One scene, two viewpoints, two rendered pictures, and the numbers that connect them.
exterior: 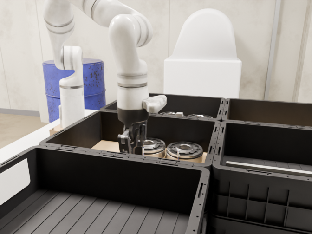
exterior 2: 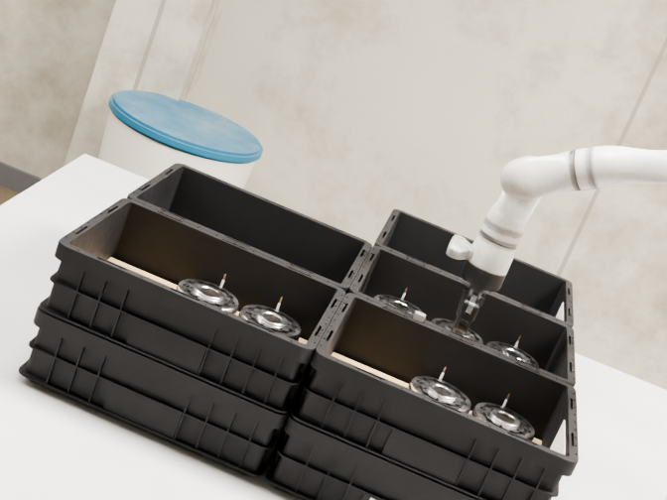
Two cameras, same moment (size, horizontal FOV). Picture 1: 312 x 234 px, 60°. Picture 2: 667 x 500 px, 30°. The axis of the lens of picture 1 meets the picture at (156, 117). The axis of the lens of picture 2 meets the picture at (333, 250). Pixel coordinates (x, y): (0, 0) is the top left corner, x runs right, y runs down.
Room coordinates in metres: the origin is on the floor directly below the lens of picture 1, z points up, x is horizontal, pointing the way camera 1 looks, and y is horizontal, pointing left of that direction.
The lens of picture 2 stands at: (2.61, -0.66, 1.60)
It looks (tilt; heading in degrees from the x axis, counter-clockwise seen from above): 18 degrees down; 167
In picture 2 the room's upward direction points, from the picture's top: 22 degrees clockwise
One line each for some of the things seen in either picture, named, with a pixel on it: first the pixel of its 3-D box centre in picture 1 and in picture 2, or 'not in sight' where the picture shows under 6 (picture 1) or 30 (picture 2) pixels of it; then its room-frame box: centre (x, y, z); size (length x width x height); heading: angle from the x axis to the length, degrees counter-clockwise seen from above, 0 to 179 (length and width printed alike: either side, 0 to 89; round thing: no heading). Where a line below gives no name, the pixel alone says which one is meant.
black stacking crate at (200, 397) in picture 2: not in sight; (176, 362); (0.84, -0.42, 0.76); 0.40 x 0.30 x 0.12; 73
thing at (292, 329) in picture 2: not in sight; (271, 321); (0.80, -0.30, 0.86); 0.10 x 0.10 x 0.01
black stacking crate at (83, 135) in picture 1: (139, 152); (454, 341); (0.66, 0.04, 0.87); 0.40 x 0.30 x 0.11; 73
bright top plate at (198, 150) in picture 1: (184, 149); not in sight; (0.70, -0.08, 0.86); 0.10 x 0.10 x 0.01
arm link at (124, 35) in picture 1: (129, 51); (516, 198); (0.62, 0.06, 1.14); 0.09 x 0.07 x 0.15; 149
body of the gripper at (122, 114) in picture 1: (133, 121); (477, 286); (0.63, 0.06, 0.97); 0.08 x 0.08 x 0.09
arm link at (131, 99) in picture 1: (140, 94); (483, 245); (0.62, 0.04, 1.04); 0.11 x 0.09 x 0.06; 73
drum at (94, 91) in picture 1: (77, 103); not in sight; (2.76, 0.83, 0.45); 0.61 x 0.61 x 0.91
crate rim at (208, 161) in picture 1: (139, 135); (465, 315); (0.66, 0.04, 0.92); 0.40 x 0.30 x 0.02; 73
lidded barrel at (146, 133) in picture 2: not in sight; (159, 204); (-1.25, -0.38, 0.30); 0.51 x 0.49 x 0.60; 76
